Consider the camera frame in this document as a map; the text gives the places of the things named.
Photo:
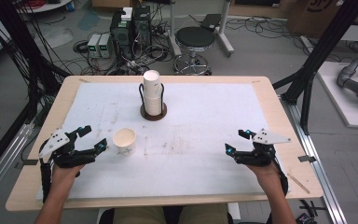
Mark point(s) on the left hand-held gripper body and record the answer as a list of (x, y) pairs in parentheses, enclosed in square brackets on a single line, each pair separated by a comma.
[(54, 141)]

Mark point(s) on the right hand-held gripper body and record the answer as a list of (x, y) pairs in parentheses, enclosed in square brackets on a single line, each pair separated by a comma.
[(268, 137)]

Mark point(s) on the single white paper cup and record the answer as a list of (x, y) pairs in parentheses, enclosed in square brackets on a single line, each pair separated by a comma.
[(125, 143)]

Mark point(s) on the stack of white paper cups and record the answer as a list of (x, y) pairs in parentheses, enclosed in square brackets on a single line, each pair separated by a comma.
[(152, 90)]

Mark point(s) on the person's left hand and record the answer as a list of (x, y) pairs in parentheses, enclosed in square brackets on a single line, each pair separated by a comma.
[(65, 175)]

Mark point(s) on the person's right hand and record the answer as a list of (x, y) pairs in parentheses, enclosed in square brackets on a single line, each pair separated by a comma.
[(265, 174)]

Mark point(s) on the black tape strip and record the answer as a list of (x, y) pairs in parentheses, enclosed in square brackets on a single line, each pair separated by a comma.
[(307, 158), (28, 162)]

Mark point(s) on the white table mat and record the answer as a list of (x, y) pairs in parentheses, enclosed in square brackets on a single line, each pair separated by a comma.
[(183, 174)]

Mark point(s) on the thin wooden stick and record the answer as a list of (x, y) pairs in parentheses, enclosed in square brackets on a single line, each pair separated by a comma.
[(299, 183)]

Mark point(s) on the person's khaki pants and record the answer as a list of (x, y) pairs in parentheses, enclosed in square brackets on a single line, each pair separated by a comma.
[(136, 216)]

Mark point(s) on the white platform board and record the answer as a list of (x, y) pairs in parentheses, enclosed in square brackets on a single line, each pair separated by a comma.
[(341, 102)]

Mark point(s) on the grey bench power supply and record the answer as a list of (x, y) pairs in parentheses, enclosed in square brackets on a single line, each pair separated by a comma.
[(93, 45), (105, 46)]

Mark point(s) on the white metal stand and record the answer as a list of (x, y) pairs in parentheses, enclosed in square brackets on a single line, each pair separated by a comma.
[(223, 34)]

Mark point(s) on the black computer tower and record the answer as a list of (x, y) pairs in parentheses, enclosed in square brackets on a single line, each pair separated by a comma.
[(142, 28), (121, 34)]

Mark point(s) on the black round stool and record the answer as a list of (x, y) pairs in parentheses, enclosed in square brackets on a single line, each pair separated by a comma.
[(195, 37)]

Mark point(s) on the black flat device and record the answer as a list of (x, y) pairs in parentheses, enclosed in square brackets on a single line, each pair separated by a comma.
[(210, 21)]

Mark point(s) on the small white box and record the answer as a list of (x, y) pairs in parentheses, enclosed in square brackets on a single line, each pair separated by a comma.
[(126, 14)]

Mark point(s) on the brown cardboard box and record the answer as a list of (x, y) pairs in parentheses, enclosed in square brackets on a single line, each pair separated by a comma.
[(310, 15)]

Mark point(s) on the aluminium floor rail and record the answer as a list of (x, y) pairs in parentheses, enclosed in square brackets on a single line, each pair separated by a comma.
[(320, 174), (3, 165)]

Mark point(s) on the black metal frame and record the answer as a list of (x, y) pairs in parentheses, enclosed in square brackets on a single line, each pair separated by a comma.
[(24, 56), (320, 53)]

